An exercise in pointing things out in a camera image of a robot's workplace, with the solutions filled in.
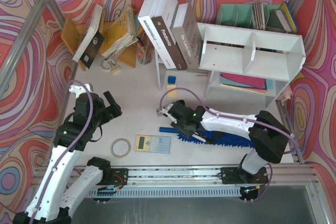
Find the blue microfiber duster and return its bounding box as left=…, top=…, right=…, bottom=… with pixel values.
left=159, top=127, right=254, bottom=148

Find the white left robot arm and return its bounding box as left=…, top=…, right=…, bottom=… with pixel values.
left=13, top=80, right=125, bottom=223

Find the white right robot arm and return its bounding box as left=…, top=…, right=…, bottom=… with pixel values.
left=157, top=100, right=290, bottom=183

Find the white bookshelf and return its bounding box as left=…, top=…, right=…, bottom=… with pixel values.
left=197, top=23, right=306, bottom=108

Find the grey and black stapler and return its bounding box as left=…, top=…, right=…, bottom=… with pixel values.
left=156, top=110, right=163, bottom=117

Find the small brass padlock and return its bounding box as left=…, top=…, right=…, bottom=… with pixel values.
left=100, top=59, right=120, bottom=73

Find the yellow and blue calculator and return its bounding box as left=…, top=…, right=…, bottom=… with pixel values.
left=134, top=135, right=171, bottom=154

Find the blue eraser block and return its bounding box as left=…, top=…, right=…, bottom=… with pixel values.
left=167, top=76, right=176, bottom=85

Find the small white side shelf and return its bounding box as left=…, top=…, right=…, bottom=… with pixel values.
left=154, top=47, right=190, bottom=91

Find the black and white leaning book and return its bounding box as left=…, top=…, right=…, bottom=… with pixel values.
left=72, top=4, right=104, bottom=69

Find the clear pencil cup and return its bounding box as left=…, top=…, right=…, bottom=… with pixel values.
left=136, top=31, right=152, bottom=65

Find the yellow worn books stack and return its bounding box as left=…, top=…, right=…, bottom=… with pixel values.
left=101, top=6, right=137, bottom=59

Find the coloured paper sheets stack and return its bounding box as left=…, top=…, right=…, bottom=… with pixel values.
left=219, top=72, right=274, bottom=93

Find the grey Lonely Ones book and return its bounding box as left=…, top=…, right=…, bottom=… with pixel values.
left=171, top=3, right=203, bottom=71

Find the brown Fredonia book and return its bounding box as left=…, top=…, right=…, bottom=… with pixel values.
left=151, top=0, right=187, bottom=70

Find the pink pig figurine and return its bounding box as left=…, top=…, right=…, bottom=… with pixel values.
left=278, top=85, right=292, bottom=105

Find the white Mademoiselle book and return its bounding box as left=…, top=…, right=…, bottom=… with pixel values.
left=137, top=0, right=174, bottom=69

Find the mint green file organizer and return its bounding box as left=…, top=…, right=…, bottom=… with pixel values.
left=216, top=4, right=292, bottom=33

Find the blue yellow book in organizer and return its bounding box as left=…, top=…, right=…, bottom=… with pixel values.
left=275, top=2, right=298, bottom=34

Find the brown tape roll ring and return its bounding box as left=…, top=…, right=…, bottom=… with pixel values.
left=110, top=137, right=132, bottom=158

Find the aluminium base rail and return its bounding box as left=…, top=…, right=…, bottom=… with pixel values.
left=86, top=163, right=319, bottom=201

